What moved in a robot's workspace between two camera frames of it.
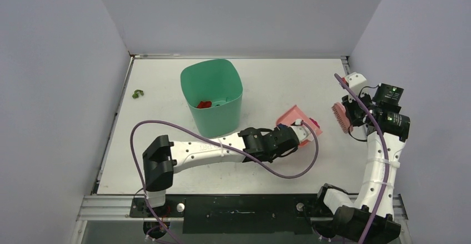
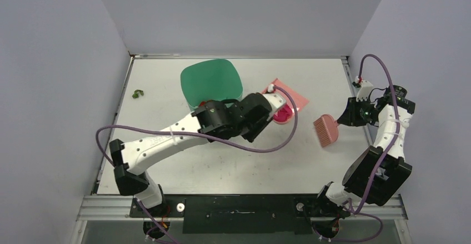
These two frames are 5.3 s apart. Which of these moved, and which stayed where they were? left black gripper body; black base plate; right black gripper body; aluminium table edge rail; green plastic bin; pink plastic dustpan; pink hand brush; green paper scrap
Moved: pink hand brush; left black gripper body; pink plastic dustpan
Stayed: black base plate; aluminium table edge rail; green paper scrap; right black gripper body; green plastic bin
